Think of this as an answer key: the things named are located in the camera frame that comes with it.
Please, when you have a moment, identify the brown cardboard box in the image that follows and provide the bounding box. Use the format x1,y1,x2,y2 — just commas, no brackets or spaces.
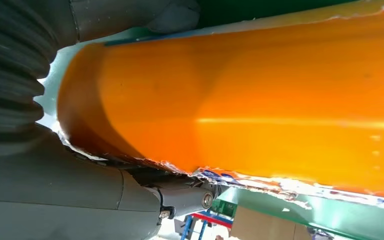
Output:
230,205,314,240

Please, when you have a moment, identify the green plastic crate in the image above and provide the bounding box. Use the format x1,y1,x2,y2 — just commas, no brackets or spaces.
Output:
211,198,239,218

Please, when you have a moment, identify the blue metal rack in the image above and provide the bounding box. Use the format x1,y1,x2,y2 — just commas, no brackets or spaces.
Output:
178,211,234,240

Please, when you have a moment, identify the red pole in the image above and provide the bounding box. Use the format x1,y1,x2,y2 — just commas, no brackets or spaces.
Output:
191,212,234,230

